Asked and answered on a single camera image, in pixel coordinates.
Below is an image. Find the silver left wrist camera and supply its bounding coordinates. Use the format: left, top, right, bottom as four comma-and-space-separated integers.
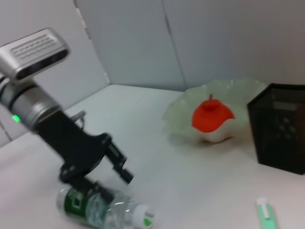
0, 27, 71, 83

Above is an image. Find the grey left gripper cable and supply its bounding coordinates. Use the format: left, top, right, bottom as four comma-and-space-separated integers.
70, 110, 87, 126

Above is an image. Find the translucent green wavy fruit plate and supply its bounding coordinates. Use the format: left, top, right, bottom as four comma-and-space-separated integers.
163, 78, 267, 144

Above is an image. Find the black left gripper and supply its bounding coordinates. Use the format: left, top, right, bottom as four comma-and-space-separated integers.
35, 111, 135, 206

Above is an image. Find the clear water bottle green label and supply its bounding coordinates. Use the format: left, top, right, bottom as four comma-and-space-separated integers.
56, 186, 157, 229

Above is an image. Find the mint green pen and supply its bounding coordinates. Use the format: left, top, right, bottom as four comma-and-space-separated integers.
256, 197, 278, 229

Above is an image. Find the black mesh pen holder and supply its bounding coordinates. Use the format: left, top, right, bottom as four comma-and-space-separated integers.
246, 83, 305, 176

